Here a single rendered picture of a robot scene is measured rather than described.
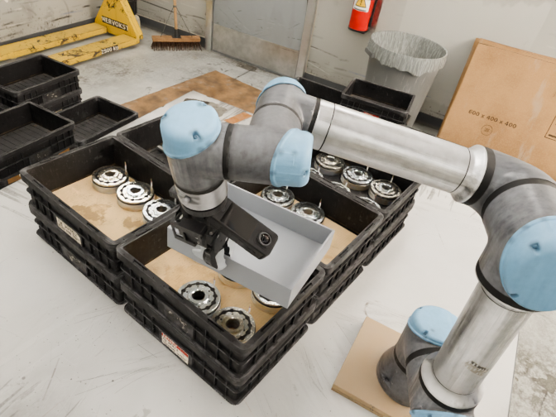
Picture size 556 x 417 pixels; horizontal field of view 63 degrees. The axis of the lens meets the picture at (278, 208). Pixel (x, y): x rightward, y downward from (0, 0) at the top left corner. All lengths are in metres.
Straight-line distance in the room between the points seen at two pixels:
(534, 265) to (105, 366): 0.92
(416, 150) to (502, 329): 0.30
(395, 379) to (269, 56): 3.66
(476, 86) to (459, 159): 3.01
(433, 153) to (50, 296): 1.01
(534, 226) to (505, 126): 3.12
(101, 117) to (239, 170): 2.19
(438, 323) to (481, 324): 0.27
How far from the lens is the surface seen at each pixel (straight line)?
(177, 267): 1.18
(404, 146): 0.71
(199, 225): 0.73
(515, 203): 0.71
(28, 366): 1.23
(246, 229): 0.70
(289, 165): 0.56
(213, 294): 1.08
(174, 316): 1.06
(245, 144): 0.57
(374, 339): 1.25
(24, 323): 1.30
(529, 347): 2.56
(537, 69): 3.72
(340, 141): 0.69
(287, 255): 0.93
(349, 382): 1.17
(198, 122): 0.57
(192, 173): 0.60
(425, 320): 1.04
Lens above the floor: 1.69
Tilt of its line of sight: 39 degrees down
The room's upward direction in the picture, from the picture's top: 10 degrees clockwise
